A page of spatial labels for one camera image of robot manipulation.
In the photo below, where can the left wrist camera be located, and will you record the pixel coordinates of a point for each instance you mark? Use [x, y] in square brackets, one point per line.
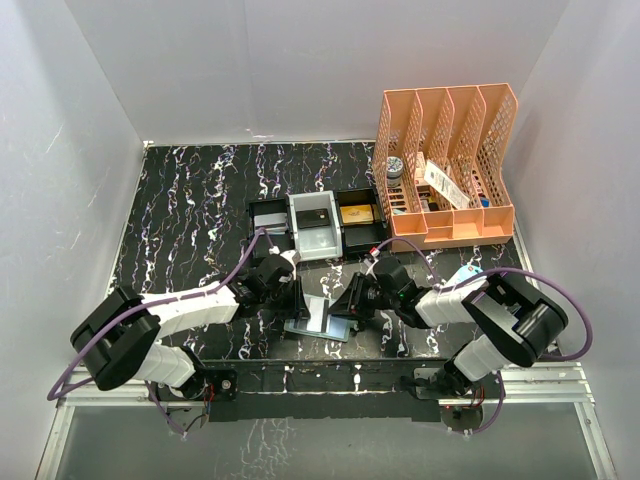
[292, 256]

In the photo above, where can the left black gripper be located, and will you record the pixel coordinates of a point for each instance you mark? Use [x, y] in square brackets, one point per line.
[296, 308]

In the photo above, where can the left black tray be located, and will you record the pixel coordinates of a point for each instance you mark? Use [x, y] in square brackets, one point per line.
[283, 242]

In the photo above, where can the black tray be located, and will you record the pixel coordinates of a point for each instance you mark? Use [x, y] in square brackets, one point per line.
[283, 242]
[357, 240]

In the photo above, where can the white middle tray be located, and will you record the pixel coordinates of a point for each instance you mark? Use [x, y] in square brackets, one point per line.
[316, 243]

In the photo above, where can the white paper packet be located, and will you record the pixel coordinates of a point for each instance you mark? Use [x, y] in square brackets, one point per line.
[445, 186]

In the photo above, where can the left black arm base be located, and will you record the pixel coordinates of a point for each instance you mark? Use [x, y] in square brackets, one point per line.
[209, 385]

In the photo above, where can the gold credit card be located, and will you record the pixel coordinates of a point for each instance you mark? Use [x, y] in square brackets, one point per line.
[357, 214]

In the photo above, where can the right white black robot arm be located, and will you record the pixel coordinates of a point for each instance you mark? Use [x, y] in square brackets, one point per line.
[518, 322]

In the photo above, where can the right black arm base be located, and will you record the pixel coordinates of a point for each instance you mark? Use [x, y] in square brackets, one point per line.
[427, 383]

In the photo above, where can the green card holder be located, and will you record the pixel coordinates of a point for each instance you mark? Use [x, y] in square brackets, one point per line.
[337, 328]

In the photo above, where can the black credit card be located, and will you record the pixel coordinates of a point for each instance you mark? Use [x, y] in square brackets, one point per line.
[313, 218]

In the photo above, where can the round blue tape roll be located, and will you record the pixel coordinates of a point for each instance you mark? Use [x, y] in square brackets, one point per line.
[462, 274]

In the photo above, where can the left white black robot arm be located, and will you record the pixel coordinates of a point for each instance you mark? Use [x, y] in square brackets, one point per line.
[122, 338]

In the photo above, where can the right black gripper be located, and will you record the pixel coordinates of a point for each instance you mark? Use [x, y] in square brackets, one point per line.
[351, 303]

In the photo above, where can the right black tray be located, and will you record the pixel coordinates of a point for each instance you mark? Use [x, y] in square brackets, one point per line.
[357, 240]

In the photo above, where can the orange file organizer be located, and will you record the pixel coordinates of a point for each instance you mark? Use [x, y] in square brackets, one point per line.
[465, 131]

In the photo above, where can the small round jar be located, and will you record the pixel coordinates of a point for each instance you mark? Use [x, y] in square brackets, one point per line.
[394, 171]

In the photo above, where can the aluminium frame rail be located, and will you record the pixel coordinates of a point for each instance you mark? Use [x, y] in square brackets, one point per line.
[342, 388]

